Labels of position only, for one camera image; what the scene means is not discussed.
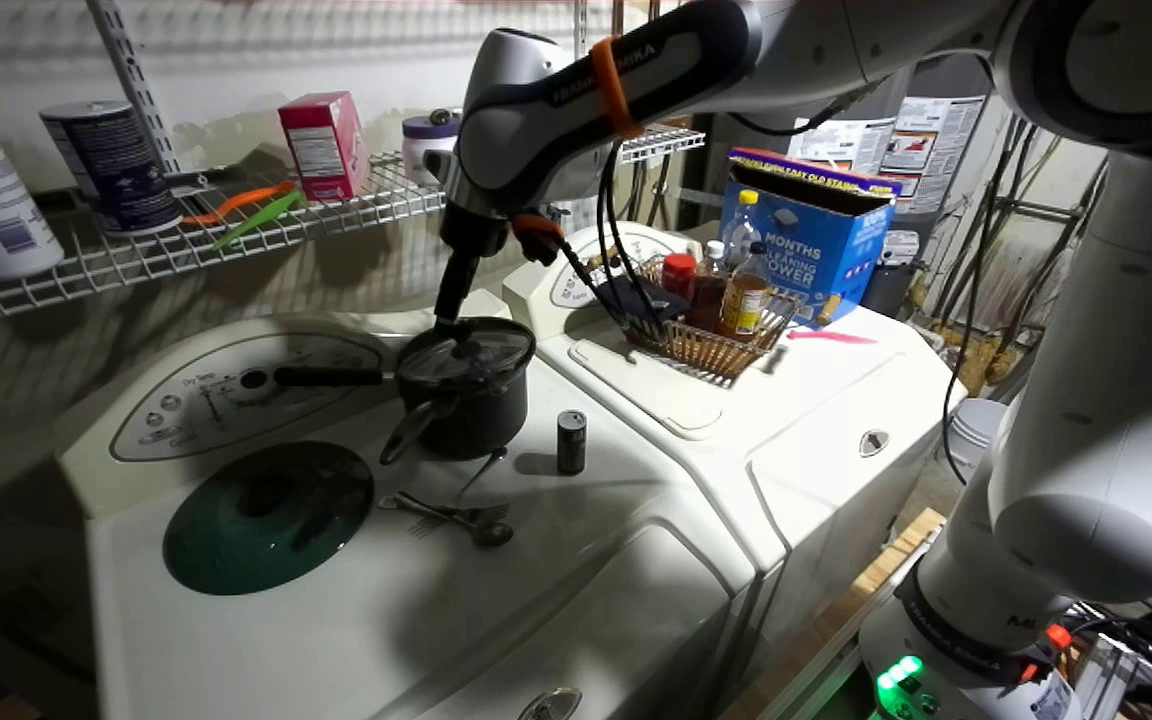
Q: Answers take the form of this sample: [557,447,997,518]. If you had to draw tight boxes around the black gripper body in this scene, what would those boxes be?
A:
[436,191,515,267]

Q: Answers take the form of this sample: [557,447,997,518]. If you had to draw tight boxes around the black pot lid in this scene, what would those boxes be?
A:
[396,315,539,390]

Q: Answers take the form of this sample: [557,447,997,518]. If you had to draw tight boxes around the white jar dark lid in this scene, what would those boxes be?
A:
[396,106,467,186]

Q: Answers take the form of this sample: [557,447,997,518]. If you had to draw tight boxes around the white washer with glass lid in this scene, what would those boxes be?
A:
[51,306,796,720]

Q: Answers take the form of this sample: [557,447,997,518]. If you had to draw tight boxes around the pink cardboard box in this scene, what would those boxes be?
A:
[275,89,376,205]

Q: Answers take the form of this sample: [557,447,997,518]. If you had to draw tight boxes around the black crumpled bag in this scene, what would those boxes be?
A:
[599,275,671,334]

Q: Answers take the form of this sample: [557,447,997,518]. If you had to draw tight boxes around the small black cylinder bottle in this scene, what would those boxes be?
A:
[554,409,594,479]

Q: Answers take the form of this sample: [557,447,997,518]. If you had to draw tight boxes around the dark bottle red cap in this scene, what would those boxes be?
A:
[662,247,706,329]

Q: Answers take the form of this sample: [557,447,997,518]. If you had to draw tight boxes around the clear bottle yellow cap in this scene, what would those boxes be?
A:
[716,182,768,272]

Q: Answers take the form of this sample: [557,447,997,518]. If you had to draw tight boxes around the amber bottle yellow label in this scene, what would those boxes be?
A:
[719,259,782,339]

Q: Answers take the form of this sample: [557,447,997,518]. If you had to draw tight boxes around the blue cardboard detergent box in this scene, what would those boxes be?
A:
[725,143,906,333]

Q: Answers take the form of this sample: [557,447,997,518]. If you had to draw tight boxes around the dark round can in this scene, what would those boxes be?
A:
[36,97,187,236]

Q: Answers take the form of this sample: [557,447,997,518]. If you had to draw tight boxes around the wooden plank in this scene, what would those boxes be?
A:
[719,503,952,720]

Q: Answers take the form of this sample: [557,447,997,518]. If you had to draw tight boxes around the green lit control box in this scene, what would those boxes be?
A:
[871,649,946,720]

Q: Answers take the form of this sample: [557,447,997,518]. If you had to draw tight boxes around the black pot with long handle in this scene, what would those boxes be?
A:
[240,315,539,464]

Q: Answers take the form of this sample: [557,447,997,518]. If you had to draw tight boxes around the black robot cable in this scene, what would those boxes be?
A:
[585,129,678,339]

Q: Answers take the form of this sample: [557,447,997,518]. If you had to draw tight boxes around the orange strap on arm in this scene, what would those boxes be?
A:
[585,31,641,139]

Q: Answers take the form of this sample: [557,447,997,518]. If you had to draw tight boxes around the green handled tool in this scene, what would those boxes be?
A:
[213,186,308,253]

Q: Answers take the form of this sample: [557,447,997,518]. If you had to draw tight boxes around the metal wire utensil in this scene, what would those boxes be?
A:
[376,394,521,552]

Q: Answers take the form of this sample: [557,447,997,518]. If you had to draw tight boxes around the orange handled tool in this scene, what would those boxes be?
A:
[182,181,296,231]

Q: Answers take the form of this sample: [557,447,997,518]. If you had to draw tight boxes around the woven wire basket wooden handles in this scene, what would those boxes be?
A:
[613,281,796,390]

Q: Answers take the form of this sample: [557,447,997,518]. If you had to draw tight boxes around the white wire wall shelf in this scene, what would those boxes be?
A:
[0,157,457,333]

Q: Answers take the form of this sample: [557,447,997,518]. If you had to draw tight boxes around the metal shelf upright rail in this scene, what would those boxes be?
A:
[80,0,187,181]

